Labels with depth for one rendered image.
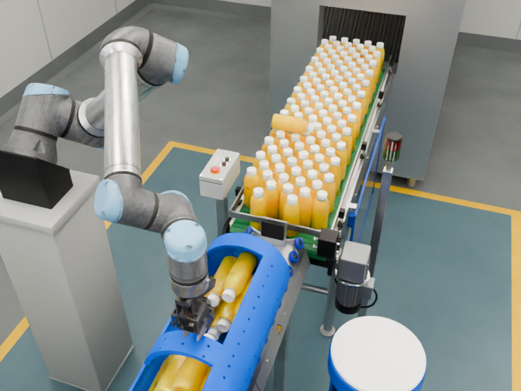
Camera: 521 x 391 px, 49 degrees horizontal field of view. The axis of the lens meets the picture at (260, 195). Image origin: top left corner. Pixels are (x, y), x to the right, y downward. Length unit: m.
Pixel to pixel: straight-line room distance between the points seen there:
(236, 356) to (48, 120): 1.10
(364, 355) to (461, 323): 1.59
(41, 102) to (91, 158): 2.25
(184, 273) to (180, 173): 2.85
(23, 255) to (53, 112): 0.58
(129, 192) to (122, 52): 0.47
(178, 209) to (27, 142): 0.92
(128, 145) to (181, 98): 3.63
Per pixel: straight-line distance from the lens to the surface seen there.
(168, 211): 1.33
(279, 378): 2.69
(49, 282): 2.42
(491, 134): 4.84
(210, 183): 2.24
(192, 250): 1.24
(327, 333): 3.08
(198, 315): 1.40
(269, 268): 1.73
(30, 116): 2.16
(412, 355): 1.79
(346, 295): 2.41
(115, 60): 1.60
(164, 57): 1.71
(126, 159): 1.36
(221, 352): 1.52
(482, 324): 3.33
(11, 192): 2.27
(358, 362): 1.74
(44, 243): 2.24
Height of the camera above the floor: 2.46
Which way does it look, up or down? 39 degrees down
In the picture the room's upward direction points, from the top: straight up
